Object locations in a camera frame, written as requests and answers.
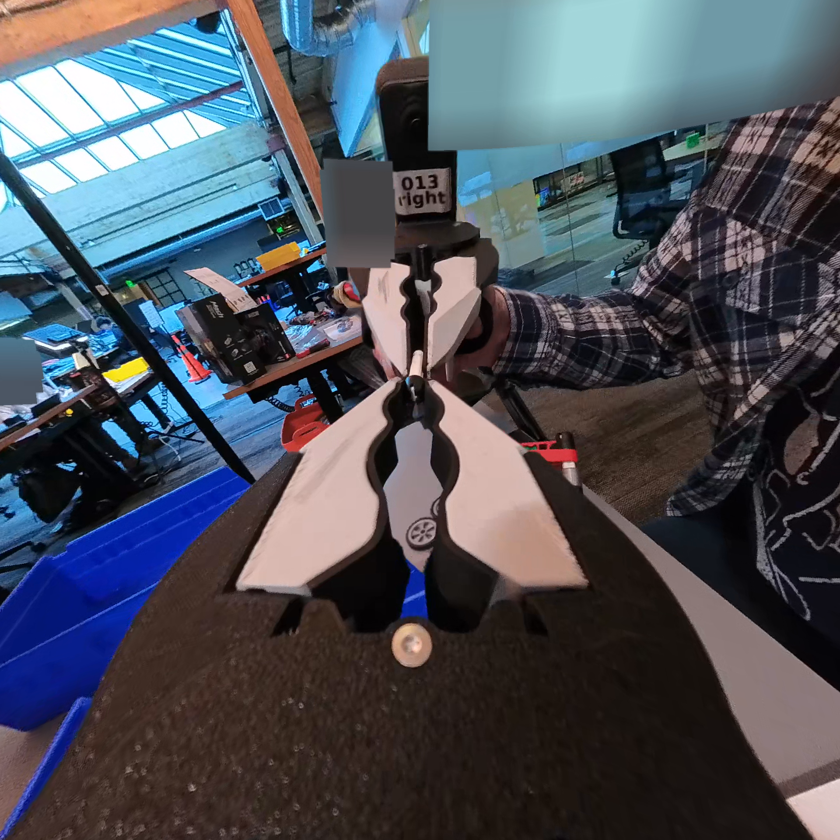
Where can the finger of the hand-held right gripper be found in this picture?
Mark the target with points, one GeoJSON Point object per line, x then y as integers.
{"type": "Point", "coordinates": [391, 309]}
{"type": "Point", "coordinates": [453, 302]}

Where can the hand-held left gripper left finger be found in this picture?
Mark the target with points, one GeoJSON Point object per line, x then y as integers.
{"type": "Point", "coordinates": [315, 525]}

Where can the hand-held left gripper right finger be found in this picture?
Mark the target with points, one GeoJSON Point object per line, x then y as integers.
{"type": "Point", "coordinates": [512, 525]}

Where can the white toy rod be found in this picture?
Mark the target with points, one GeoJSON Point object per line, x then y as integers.
{"type": "Point", "coordinates": [416, 372]}

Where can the person's right hand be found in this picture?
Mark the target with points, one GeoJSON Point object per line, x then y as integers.
{"type": "Point", "coordinates": [498, 328]}

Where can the grey toy wheel black tire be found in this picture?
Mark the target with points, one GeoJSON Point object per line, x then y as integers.
{"type": "Point", "coordinates": [423, 532]}

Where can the red crate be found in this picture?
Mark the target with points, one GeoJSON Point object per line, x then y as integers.
{"type": "Point", "coordinates": [305, 423]}

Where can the black product carton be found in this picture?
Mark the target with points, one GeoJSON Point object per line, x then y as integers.
{"type": "Point", "coordinates": [236, 339]}

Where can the orange traffic cone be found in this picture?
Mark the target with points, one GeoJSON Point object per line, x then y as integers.
{"type": "Point", "coordinates": [192, 365]}

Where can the black office chair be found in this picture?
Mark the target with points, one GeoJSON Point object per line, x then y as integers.
{"type": "Point", "coordinates": [656, 197]}

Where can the black metal pole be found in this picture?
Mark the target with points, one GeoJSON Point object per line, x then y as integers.
{"type": "Point", "coordinates": [118, 309]}

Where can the person's clothed body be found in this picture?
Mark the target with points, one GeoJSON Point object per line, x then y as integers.
{"type": "Point", "coordinates": [775, 394]}

